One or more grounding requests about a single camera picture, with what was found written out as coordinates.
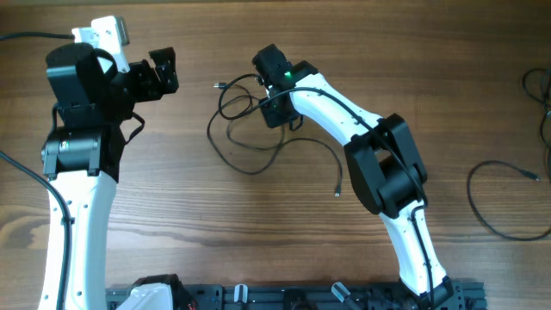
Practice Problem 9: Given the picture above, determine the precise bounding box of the black cable bundle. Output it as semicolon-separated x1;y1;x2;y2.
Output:
206;80;344;199

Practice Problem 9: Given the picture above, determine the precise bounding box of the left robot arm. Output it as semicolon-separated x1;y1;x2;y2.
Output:
39;43;178;309

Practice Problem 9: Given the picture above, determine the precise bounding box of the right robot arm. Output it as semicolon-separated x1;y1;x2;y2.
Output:
252;44;453;309

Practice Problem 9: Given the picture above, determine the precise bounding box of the right camera cable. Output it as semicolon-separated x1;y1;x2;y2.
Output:
217;73;436;309

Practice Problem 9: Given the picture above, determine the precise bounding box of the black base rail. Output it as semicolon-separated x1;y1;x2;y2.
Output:
105;282;487;310

